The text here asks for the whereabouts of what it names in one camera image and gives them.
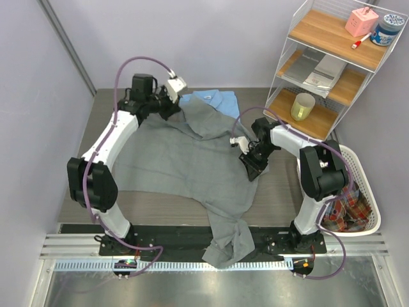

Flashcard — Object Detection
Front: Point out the white wire wooden shelf rack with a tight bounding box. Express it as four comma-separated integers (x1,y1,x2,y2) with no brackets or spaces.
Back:
263,1,408,140

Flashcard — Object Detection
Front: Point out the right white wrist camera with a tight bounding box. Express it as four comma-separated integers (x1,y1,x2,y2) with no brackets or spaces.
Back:
229,136,250,155

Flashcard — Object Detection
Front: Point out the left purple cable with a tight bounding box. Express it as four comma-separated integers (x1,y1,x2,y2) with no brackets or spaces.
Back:
82,56,177,278

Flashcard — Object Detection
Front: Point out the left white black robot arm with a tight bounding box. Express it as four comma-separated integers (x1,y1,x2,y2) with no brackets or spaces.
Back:
67,73,187,255

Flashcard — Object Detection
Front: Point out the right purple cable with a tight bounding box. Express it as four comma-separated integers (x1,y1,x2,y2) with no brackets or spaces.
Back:
230,106,355,281

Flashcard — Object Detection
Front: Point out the blue white lidded jar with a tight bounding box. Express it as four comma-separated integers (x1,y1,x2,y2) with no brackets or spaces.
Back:
370,13,405,47

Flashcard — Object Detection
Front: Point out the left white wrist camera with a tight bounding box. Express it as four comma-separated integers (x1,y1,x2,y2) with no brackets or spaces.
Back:
165,77,187,104

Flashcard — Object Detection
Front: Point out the pink cube power socket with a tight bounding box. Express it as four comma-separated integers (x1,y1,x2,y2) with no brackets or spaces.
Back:
345,6,379,37

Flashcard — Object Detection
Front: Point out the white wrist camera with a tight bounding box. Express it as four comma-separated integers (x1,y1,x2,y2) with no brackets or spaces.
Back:
165,77,187,104
229,136,250,155

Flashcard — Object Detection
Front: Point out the red plaid shirt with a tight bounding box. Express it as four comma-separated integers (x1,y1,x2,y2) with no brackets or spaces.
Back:
321,182,372,232

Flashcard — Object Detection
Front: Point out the purple cable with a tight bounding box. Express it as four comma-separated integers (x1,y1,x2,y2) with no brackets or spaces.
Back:
82,56,177,278
230,106,355,281

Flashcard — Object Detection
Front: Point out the grey booklet stack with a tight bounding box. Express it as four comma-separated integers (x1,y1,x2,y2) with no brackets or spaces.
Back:
281,48,346,98

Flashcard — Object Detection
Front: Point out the grey long sleeve shirt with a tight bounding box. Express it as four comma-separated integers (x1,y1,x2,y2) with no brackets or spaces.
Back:
114,97,258,269

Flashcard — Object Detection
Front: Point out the white slotted cable duct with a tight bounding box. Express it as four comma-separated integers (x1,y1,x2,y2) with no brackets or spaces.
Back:
54,258,293,272

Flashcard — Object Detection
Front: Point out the yellow translucent cup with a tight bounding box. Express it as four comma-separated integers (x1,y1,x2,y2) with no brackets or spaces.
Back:
290,93,316,121

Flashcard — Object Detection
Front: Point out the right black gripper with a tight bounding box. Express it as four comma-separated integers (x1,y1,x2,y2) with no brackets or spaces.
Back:
239,143,277,181

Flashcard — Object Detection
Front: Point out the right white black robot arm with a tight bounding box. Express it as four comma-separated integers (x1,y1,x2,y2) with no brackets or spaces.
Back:
229,118,350,253

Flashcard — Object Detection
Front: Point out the white plastic laundry basket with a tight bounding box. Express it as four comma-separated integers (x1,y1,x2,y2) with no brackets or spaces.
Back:
294,145,381,237

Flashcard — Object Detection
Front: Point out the folded light blue shirt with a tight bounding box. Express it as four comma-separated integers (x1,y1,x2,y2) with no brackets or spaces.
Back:
180,90,240,119

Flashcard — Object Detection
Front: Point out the red white marker pen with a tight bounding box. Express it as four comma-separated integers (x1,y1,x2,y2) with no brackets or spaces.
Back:
351,32,372,49

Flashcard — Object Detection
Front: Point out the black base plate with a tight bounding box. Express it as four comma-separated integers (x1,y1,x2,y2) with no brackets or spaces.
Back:
98,224,327,256

